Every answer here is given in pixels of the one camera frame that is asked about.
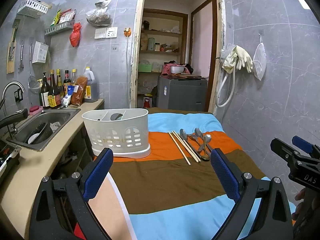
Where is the wok with black handle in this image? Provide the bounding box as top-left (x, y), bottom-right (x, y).
top-left (0, 109), bottom-right (29, 128)

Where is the clear bag of dried food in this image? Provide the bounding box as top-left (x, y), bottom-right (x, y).
top-left (86, 0), bottom-right (112, 27)

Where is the wooden shelf unit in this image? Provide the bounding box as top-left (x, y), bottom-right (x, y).
top-left (139, 9), bottom-right (188, 95)

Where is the small white wall basket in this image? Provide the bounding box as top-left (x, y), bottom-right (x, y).
top-left (32, 41), bottom-right (49, 64)

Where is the red plastic bag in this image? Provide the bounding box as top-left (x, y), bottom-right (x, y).
top-left (69, 22), bottom-right (82, 47)

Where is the person's right hand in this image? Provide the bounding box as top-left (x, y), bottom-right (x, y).
top-left (291, 187), bottom-right (307, 222)

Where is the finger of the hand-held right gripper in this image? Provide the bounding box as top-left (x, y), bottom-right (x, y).
top-left (292, 135), bottom-right (320, 159)
top-left (270, 138), bottom-right (300, 165)

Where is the chrome faucet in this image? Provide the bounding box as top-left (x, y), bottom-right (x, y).
top-left (1, 81), bottom-right (26, 137)

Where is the red white seasoning packet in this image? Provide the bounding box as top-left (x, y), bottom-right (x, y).
top-left (59, 9), bottom-right (76, 23)

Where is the soy sauce bottle red cap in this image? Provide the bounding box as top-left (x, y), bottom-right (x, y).
top-left (63, 70), bottom-right (72, 97)

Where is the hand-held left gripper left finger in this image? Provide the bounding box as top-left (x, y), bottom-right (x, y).
top-left (29, 147), bottom-right (114, 240)

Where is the metal mesh strainer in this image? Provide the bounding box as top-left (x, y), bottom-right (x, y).
top-left (27, 44), bottom-right (42, 95)

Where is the white cable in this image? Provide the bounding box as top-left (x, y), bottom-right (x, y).
top-left (126, 35), bottom-right (132, 107)

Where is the cooking oil jug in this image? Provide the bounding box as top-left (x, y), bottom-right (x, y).
top-left (82, 67), bottom-right (98, 103)

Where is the dark bottle yellow red label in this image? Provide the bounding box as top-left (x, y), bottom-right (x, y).
top-left (47, 70), bottom-right (62, 108)

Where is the pair of cream rubber gloves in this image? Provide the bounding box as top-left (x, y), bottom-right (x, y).
top-left (222, 45), bottom-right (253, 73)

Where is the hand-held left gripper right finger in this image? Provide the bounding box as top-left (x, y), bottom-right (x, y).
top-left (210, 148), bottom-right (294, 240)

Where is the red chili powder bag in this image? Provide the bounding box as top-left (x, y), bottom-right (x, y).
top-left (71, 76), bottom-right (88, 106)

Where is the dark pump bottle white label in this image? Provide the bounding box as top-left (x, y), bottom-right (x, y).
top-left (39, 72), bottom-right (52, 109)

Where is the grey washing machine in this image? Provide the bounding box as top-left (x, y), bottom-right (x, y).
top-left (157, 76), bottom-right (208, 110)

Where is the stainless steel sink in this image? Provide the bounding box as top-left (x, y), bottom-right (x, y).
top-left (6, 108), bottom-right (81, 152)

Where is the grey wall rack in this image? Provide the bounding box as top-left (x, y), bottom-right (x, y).
top-left (44, 20), bottom-right (75, 36)

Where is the long white wall basket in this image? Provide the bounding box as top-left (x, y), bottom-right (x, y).
top-left (17, 0), bottom-right (49, 18)

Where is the beige kitchen counter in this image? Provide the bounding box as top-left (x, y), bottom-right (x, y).
top-left (0, 99), bottom-right (105, 239)

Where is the striped blanket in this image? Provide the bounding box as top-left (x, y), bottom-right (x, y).
top-left (87, 107), bottom-right (297, 240)

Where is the green yellow seasoning packet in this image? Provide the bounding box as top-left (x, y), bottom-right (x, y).
top-left (51, 9), bottom-right (62, 27)

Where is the kitchen knife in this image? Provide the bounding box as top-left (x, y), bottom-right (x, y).
top-left (9, 26), bottom-right (19, 61)

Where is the brown bottle yellow cap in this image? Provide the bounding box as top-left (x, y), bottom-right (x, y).
top-left (55, 69), bottom-right (64, 100)

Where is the wooden wall knife holder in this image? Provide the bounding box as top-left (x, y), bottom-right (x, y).
top-left (7, 19), bottom-right (21, 74)

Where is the white mesh bag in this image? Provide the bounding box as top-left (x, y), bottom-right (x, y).
top-left (252, 42), bottom-right (267, 81)

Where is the white hose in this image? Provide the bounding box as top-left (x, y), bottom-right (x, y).
top-left (215, 62), bottom-right (237, 107)

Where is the induction cooktop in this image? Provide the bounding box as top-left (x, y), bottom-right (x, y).
top-left (0, 140), bottom-right (22, 178)

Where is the pink red cloth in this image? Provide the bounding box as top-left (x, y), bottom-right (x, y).
top-left (161, 60), bottom-right (178, 77)

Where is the white plastic utensil holder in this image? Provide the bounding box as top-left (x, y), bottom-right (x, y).
top-left (82, 108), bottom-right (152, 159)

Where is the wooden door frame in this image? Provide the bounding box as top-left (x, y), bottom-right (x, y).
top-left (130, 0), bottom-right (224, 113)

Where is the black pot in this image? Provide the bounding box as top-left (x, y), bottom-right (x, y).
top-left (27, 122), bottom-right (53, 145)

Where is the hanging metal peeler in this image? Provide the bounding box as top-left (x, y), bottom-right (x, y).
top-left (18, 40), bottom-right (25, 70)

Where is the white wall switch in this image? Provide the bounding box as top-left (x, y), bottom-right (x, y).
top-left (94, 27), bottom-right (107, 40)

